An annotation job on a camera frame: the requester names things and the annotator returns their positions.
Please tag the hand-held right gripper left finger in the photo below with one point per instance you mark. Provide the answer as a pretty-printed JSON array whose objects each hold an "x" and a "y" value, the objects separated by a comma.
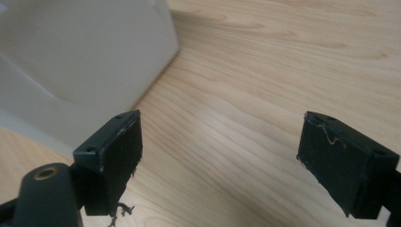
[{"x": 110, "y": 170}]

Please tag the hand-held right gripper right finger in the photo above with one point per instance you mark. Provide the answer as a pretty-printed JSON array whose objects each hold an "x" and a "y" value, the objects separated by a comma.
[{"x": 343, "y": 176}]

